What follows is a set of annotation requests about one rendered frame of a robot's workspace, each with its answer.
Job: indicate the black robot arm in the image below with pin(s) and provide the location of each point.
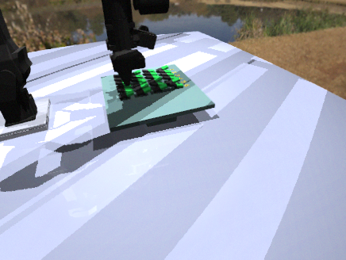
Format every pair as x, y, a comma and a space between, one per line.
16, 104

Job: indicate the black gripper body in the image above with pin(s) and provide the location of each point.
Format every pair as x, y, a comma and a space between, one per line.
118, 41

